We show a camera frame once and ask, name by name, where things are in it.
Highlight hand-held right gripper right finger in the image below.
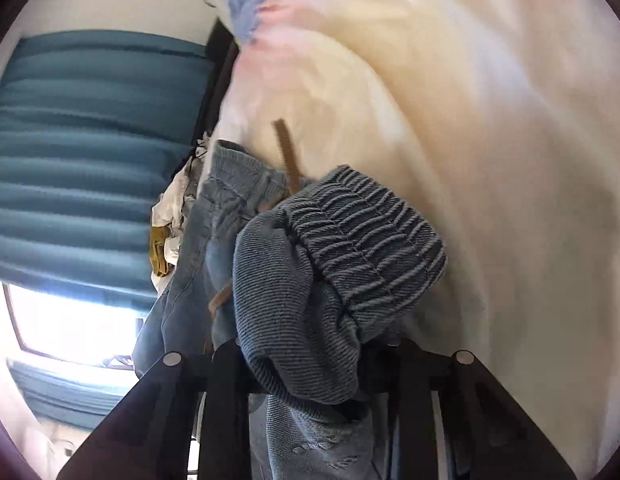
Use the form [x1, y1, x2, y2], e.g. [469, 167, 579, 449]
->
[389, 339, 577, 480]

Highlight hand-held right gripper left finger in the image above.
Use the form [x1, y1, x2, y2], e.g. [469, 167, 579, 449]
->
[57, 339, 251, 480]

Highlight blue denim elastic-waist pants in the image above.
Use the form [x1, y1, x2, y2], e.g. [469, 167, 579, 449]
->
[132, 120, 447, 480]

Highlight narrow blue curtain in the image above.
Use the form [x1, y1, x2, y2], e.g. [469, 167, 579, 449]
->
[7, 357, 140, 418]

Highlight mustard yellow garment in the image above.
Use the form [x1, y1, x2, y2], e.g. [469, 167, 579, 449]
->
[148, 225, 179, 277]

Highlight dark-framed window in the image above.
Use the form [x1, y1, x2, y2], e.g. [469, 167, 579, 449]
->
[0, 280, 155, 372]

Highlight wide blue curtain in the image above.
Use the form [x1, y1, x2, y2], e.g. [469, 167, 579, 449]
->
[0, 30, 211, 293]

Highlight pastel tie-dye blanket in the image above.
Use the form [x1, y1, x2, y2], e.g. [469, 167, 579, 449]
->
[210, 0, 620, 480]

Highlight black sofa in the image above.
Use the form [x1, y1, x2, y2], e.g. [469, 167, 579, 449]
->
[192, 17, 241, 148]

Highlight pale blue pillow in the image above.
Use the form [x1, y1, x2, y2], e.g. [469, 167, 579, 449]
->
[200, 0, 273, 47]

